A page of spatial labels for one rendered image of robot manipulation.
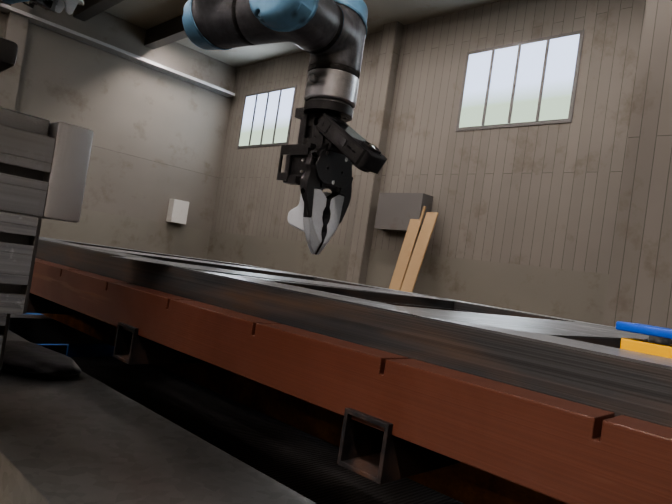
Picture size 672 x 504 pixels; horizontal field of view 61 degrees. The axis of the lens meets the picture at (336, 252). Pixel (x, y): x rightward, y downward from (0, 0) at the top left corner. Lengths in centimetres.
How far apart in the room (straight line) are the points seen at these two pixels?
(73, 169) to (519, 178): 757
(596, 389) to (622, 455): 6
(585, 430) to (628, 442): 3
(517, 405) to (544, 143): 758
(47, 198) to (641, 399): 52
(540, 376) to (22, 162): 48
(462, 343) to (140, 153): 1182
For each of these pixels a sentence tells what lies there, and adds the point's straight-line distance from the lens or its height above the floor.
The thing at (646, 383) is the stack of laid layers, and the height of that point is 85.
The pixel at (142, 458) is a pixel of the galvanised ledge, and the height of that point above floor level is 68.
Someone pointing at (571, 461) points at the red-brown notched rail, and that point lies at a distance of 43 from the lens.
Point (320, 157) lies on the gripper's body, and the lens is 79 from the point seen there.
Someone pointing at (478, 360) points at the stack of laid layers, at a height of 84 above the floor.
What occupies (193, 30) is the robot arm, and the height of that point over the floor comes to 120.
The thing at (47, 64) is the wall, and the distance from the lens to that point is 1179.
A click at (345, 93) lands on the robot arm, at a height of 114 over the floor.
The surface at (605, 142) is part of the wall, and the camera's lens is 766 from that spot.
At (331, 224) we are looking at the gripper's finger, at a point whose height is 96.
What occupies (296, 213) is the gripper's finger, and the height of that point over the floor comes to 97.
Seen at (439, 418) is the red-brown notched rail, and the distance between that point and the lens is 48.
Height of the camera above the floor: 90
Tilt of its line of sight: 2 degrees up
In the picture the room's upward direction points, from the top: 9 degrees clockwise
